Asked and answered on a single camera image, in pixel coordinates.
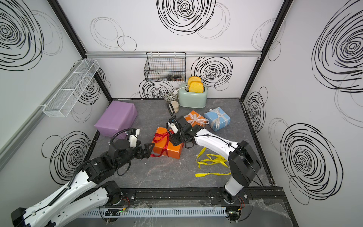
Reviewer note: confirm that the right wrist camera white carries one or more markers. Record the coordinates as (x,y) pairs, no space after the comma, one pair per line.
(173,127)

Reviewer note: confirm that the black wire basket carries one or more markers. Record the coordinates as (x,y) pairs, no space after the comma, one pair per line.
(160,64)

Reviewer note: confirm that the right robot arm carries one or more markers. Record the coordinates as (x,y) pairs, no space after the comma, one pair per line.
(242,159)

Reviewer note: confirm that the patterned ceramic bowl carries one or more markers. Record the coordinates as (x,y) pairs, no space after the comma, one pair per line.
(169,97)

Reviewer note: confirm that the mint green toaster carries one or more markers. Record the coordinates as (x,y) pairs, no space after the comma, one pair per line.
(191,100)

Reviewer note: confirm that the yellow sponge toast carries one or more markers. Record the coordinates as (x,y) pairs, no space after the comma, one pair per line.
(193,79)
(196,87)

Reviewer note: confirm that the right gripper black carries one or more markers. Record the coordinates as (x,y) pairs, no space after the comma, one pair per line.
(174,140)

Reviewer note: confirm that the blue gift box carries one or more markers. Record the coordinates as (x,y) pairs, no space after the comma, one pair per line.
(210,116)

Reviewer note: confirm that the yellow ribbon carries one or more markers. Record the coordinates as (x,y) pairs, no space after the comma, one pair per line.
(212,159)

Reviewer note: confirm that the purple gift box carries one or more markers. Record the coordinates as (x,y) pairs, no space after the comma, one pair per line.
(118,116)

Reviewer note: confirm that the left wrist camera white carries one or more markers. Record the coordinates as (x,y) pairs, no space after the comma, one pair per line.
(133,137)

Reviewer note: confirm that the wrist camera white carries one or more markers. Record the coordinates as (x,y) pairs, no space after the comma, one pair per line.
(133,137)
(173,127)

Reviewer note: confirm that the white ribbon on blue box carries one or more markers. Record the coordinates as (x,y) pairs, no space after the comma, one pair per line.
(219,115)

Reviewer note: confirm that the spice jars in basket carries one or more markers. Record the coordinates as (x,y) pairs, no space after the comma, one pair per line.
(174,78)

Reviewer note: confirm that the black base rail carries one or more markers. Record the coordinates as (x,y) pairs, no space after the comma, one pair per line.
(213,195)

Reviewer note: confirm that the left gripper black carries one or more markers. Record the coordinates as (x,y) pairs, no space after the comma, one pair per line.
(147,153)

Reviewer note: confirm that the small jar with beige lid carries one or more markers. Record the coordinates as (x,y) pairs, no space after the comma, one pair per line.
(175,106)

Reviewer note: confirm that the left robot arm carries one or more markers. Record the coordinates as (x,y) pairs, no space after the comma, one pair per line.
(86,189)

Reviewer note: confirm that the grey slotted cable duct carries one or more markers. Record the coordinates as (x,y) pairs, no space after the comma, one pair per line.
(157,212)

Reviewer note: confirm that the front yellow sponge toast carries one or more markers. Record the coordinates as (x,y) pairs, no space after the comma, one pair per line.
(196,87)

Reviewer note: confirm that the rear yellow sponge toast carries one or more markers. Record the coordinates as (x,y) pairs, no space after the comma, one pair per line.
(193,79)

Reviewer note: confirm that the orange box red ribbon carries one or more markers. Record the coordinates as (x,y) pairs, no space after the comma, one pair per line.
(173,151)

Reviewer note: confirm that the white mesh wall shelf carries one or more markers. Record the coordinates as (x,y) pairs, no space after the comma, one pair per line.
(79,87)

